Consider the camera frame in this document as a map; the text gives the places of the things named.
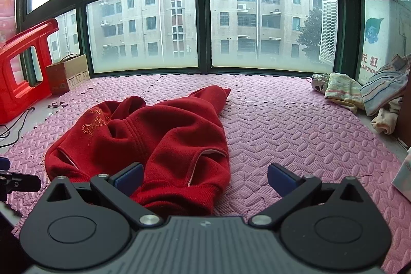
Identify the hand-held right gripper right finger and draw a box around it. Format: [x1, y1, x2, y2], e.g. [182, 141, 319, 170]
[249, 162, 370, 229]

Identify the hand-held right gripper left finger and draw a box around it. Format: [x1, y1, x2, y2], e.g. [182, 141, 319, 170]
[42, 162, 164, 229]

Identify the red sweatshirt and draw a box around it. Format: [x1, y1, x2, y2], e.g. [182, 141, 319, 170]
[44, 85, 232, 217]

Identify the pink foam floor mat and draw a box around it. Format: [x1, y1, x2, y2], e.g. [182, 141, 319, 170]
[0, 73, 411, 274]

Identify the red plastic stool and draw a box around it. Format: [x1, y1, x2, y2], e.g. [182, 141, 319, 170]
[0, 18, 60, 126]

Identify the small grey patterned garment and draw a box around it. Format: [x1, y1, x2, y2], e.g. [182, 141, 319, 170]
[311, 73, 332, 92]

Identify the yellow floral cloth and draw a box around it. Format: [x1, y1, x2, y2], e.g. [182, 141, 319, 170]
[324, 72, 366, 115]

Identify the cream garment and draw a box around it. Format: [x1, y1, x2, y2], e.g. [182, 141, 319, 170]
[370, 97, 404, 135]

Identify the tissue pack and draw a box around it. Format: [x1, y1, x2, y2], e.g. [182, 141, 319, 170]
[391, 147, 411, 198]

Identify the striped cloth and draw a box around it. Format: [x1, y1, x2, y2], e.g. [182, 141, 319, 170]
[360, 54, 411, 117]

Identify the brown wooden cabinet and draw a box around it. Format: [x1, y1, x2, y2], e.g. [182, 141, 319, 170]
[397, 67, 411, 147]

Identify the green tree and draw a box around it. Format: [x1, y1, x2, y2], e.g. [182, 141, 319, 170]
[297, 6, 323, 61]

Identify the white louvred vent panel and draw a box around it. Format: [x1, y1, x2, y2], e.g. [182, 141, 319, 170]
[319, 0, 339, 64]

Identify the apartment building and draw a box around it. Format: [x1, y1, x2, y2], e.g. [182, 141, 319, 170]
[48, 0, 324, 70]

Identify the white panel with blue cartoon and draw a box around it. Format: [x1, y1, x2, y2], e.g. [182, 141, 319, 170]
[360, 0, 411, 85]

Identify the black cable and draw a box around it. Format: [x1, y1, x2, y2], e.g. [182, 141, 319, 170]
[0, 106, 36, 148]

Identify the cardboard box with handle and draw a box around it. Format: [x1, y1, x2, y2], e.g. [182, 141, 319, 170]
[45, 54, 91, 95]

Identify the dark green window frame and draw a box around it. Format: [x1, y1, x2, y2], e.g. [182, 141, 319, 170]
[16, 0, 411, 86]

